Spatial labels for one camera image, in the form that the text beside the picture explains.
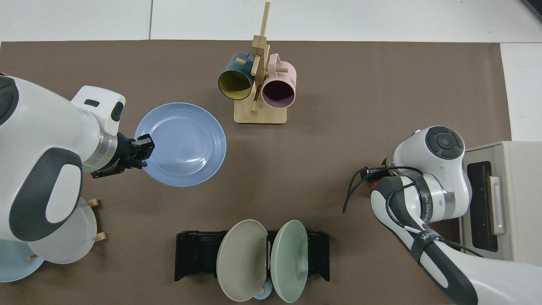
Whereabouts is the grey plate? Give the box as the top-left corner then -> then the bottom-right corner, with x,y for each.
28,197 -> 98,265

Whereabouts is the small blue round thing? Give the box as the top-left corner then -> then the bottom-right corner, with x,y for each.
253,283 -> 274,300

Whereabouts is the pale toaster oven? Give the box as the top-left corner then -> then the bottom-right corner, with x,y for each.
459,141 -> 542,267

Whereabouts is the light blue plate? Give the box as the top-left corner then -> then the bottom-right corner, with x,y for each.
0,238 -> 45,283

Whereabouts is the brown table cloth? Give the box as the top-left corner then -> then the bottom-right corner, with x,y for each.
0,40 -> 512,305

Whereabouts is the wooden cup stand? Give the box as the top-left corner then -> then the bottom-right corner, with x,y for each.
234,2 -> 288,125

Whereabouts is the black dish rack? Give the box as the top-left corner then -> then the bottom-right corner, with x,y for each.
174,230 -> 330,282

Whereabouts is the beige plate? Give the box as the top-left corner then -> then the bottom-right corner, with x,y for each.
216,219 -> 268,302

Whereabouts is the black flat object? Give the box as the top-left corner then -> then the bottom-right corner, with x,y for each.
520,0 -> 542,22

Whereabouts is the dark blue cup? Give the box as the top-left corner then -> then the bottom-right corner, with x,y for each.
218,53 -> 256,101

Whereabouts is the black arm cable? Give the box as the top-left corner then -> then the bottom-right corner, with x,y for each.
342,165 -> 425,213

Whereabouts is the wooden plate rack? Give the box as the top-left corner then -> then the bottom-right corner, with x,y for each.
26,198 -> 106,260

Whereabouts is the pink cup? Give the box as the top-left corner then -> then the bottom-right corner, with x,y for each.
261,53 -> 297,108

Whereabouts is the green plate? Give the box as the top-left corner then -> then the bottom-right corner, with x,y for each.
271,219 -> 309,303

